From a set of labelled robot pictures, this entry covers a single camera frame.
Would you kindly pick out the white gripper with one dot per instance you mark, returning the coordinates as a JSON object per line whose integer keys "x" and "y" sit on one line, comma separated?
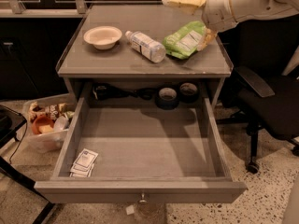
{"x": 217, "y": 10}

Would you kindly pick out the green rice chip bag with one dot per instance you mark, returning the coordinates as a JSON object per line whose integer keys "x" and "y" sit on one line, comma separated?
{"x": 186, "y": 40}

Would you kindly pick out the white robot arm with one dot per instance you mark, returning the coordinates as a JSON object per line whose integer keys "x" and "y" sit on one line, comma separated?
{"x": 262, "y": 10}

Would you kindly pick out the grey cabinet with counter top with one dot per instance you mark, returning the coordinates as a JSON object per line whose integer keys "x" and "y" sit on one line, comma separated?
{"x": 138, "y": 59}

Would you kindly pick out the open grey top drawer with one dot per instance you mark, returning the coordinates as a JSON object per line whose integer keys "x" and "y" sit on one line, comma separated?
{"x": 173, "y": 156}

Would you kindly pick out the metal drawer key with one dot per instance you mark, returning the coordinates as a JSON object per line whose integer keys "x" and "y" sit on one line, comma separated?
{"x": 143, "y": 199}

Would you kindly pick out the black office chair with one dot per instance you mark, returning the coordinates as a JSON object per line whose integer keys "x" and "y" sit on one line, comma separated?
{"x": 266, "y": 94}

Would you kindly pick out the clear plastic water bottle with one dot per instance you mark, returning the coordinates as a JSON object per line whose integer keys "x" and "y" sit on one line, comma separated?
{"x": 146, "y": 46}

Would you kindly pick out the black tape roll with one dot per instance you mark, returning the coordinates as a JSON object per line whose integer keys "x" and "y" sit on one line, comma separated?
{"x": 188, "y": 92}

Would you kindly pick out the blue tape roll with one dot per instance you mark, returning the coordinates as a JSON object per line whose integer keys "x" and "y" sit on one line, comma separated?
{"x": 167, "y": 98}

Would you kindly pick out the white paper bowl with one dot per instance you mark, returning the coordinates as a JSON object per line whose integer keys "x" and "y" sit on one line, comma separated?
{"x": 103, "y": 37}

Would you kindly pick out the clear plastic storage bin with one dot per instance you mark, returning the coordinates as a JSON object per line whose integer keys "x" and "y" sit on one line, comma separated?
{"x": 59, "y": 108}

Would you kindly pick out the orange bowl in bin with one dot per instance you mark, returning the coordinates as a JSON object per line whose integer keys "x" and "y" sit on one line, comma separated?
{"x": 42, "y": 124}

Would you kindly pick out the white paper packets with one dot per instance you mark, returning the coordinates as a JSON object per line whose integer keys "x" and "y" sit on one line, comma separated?
{"x": 84, "y": 163}

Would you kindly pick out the white key tag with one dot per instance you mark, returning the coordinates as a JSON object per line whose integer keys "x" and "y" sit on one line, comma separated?
{"x": 130, "y": 210}

